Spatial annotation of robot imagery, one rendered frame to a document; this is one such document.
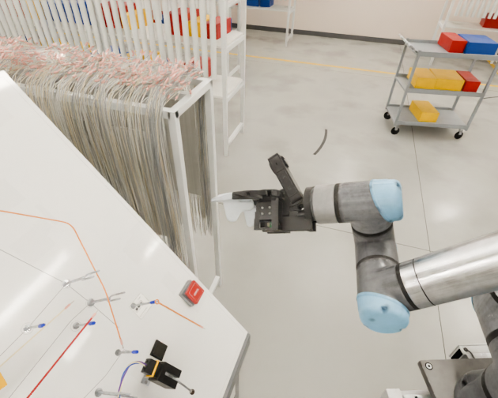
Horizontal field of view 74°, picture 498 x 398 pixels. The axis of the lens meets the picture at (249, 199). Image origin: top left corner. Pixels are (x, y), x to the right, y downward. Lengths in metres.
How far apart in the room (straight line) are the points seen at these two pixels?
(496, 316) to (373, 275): 0.34
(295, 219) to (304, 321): 1.68
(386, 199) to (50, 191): 0.73
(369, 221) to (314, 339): 1.68
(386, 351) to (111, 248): 1.81
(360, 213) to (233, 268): 1.94
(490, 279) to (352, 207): 0.22
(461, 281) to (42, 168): 0.86
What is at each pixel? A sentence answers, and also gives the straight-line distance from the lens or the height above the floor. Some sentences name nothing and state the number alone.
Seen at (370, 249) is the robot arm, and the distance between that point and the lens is 0.64.
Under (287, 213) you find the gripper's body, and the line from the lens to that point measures 0.65.
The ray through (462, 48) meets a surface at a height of 1.01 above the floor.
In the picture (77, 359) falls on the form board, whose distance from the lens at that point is 0.88.
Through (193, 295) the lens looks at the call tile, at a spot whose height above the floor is 1.11.
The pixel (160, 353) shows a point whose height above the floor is 1.09.
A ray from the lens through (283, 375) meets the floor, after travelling 2.12.
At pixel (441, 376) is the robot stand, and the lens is 0.97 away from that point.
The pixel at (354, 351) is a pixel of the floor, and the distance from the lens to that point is 2.26.
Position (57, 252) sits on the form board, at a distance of 0.88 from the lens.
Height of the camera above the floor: 1.95
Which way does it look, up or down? 40 degrees down
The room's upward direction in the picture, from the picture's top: 2 degrees clockwise
